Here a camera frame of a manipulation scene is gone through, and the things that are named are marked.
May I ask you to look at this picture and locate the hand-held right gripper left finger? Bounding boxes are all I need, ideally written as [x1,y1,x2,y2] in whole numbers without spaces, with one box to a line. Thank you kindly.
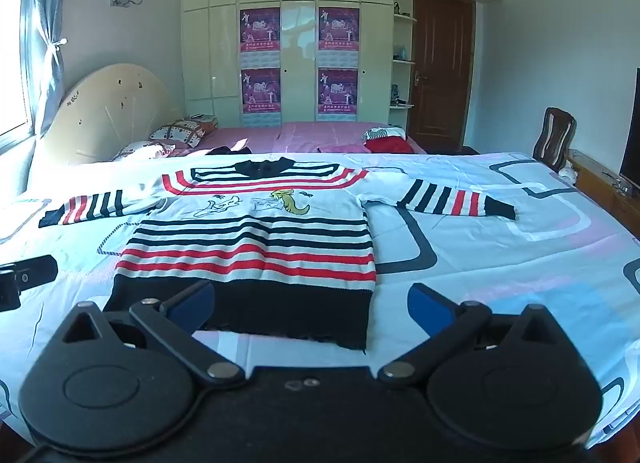
[60,279,247,390]

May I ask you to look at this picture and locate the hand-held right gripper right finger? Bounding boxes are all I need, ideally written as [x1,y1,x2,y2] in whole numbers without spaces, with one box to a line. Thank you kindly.
[377,282,568,388]

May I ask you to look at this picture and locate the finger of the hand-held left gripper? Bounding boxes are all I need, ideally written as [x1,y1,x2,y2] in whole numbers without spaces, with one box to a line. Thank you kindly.
[14,254,59,290]

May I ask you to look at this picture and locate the striped knit sweater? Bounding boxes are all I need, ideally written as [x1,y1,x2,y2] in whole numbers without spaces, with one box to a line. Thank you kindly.
[39,156,517,351]

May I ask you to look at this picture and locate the printed light blue bedsheet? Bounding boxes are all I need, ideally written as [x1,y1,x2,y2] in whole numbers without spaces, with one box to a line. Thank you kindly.
[0,150,640,449]

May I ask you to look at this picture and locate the red cloth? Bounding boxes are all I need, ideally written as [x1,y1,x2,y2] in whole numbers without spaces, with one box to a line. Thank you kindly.
[365,137,416,154]

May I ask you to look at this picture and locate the cream rounded headboard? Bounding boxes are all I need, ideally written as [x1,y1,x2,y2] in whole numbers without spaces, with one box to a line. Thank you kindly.
[37,63,186,166]

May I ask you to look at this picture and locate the striped white cloth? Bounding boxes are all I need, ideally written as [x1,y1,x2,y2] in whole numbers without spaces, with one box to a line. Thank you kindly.
[362,127,406,141]

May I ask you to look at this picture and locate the pink bed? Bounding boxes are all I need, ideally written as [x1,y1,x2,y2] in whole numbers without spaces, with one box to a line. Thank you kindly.
[165,120,428,156]

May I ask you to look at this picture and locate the wooden cabinet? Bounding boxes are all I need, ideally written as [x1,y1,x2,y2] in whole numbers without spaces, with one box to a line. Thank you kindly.
[565,148,640,244]

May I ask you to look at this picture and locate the dark wooden chair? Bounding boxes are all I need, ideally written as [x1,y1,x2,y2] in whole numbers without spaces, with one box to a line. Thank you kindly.
[532,107,577,173]

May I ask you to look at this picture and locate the window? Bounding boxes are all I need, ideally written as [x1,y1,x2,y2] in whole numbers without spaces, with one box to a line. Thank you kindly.
[0,0,33,144]

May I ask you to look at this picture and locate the blue curtain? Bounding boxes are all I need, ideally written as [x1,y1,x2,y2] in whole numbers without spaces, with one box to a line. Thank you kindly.
[30,0,68,136]

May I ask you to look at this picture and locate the brown wooden door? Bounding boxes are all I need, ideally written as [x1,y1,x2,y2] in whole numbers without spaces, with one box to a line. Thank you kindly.
[407,0,476,151]

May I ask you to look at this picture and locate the black television screen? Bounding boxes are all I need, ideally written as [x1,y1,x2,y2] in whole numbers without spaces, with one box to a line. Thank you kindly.
[619,68,640,184]

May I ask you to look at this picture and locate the purple wall poster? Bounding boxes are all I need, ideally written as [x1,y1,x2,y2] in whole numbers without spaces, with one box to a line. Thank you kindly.
[317,68,360,125]
[318,6,361,67]
[241,68,281,128]
[239,7,281,68]

